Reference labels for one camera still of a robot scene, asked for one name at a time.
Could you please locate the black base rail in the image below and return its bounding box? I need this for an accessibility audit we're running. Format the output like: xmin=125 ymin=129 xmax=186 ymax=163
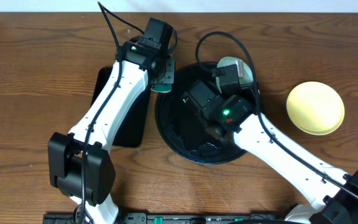
xmin=42 ymin=212 xmax=291 ymax=224

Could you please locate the yellow plate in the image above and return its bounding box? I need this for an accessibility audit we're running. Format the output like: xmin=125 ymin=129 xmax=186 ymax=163
xmin=286 ymin=82 xmax=345 ymax=136

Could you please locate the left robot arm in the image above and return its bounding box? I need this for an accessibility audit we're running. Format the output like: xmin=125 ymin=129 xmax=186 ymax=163
xmin=48 ymin=38 xmax=175 ymax=223

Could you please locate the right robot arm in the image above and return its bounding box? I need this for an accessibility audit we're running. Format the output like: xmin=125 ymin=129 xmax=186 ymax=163
xmin=181 ymin=81 xmax=358 ymax=223

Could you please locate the black rectangular tray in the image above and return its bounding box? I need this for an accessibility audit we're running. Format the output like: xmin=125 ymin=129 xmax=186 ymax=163
xmin=91 ymin=67 xmax=151 ymax=148

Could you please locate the green scouring sponge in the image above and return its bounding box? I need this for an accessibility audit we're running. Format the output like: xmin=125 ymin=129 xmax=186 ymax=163
xmin=150 ymin=84 xmax=172 ymax=93

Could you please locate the black round tray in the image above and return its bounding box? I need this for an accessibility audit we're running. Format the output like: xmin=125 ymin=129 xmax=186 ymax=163
xmin=155 ymin=63 xmax=255 ymax=164

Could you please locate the light blue plate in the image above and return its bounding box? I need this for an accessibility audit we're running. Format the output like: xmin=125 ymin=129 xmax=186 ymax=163
xmin=217 ymin=57 xmax=254 ymax=94

